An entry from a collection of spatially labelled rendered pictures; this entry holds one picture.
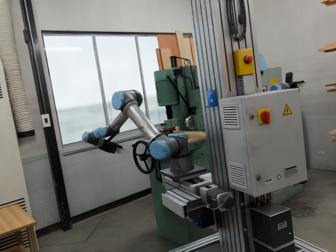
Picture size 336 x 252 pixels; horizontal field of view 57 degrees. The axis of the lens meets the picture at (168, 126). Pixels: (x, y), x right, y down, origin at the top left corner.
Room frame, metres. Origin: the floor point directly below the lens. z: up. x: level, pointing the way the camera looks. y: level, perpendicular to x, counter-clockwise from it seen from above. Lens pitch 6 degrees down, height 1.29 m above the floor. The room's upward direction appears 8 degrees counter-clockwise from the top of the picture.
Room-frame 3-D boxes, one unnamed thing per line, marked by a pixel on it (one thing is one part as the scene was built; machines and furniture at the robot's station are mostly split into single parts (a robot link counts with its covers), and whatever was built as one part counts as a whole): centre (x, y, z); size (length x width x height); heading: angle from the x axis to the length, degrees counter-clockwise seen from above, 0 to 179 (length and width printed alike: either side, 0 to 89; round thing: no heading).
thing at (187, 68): (2.90, -0.25, 1.16); 0.22 x 0.22 x 0.72; 39
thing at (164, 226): (2.80, -0.12, 0.36); 0.58 x 0.45 x 0.71; 129
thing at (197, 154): (2.80, -0.12, 0.76); 0.57 x 0.45 x 0.09; 129
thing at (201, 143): (2.59, 0.00, 0.87); 0.61 x 0.30 x 0.06; 39
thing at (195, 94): (2.74, -0.29, 1.23); 0.09 x 0.08 x 0.15; 129
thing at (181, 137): (1.87, -0.04, 0.98); 0.13 x 0.12 x 0.14; 139
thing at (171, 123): (2.73, -0.04, 1.03); 0.14 x 0.07 x 0.09; 129
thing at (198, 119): (2.71, -0.27, 1.02); 0.09 x 0.07 x 0.12; 39
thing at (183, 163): (1.88, -0.05, 0.87); 0.15 x 0.15 x 0.10
